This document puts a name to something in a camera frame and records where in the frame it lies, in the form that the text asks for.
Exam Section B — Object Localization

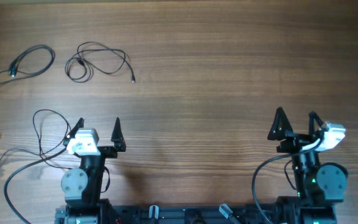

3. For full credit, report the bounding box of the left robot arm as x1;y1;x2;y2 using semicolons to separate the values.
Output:
54;118;126;224

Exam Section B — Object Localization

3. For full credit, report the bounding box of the left camera black cable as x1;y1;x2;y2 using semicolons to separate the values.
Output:
3;147;70;224

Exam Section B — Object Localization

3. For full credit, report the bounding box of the camera black cable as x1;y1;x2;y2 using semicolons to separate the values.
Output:
3;147;70;224
251;139;323;224

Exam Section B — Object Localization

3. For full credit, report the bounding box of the thin black USB cable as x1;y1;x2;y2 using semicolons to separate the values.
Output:
64;41;136;84

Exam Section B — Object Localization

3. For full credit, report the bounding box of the thick black USB cable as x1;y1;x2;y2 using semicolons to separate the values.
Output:
0;44;56;87

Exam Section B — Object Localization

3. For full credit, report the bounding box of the right camera black cable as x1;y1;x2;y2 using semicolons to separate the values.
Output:
251;139;323;224

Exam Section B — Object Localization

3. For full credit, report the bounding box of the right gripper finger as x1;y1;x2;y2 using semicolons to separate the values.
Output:
267;107;293;141
308;111;323;139

